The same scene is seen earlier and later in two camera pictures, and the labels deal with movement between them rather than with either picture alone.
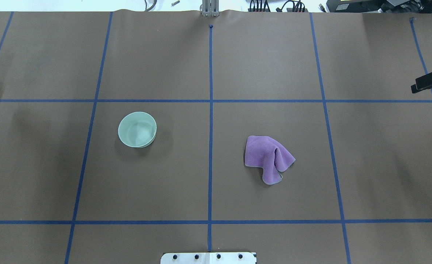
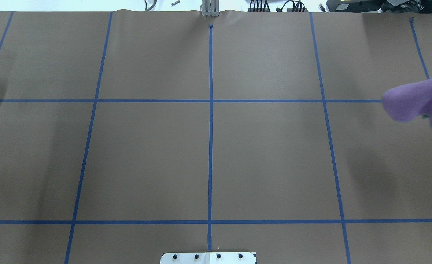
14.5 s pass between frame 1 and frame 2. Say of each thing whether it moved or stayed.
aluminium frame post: stayed
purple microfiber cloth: moved
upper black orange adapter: stayed
